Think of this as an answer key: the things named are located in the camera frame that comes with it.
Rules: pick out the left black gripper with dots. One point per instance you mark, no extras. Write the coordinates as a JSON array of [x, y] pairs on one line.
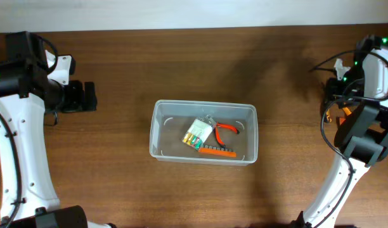
[[75, 95]]

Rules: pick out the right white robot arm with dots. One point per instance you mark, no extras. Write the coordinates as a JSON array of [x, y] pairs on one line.
[[354, 124]]

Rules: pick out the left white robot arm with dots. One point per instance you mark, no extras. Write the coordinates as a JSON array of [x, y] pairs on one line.
[[35, 82]]

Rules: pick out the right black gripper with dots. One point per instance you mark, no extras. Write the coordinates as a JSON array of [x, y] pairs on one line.
[[332, 103]]

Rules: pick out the red handled diagonal cutters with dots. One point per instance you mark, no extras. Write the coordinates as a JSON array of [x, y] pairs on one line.
[[223, 126]]

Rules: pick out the orange socket bit holder strip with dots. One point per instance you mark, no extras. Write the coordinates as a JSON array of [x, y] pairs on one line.
[[217, 151]]

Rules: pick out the clear plastic storage container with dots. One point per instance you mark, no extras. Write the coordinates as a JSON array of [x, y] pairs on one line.
[[172, 118]]

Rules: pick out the clear box of bits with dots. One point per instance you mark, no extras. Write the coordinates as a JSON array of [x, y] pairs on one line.
[[199, 131]]

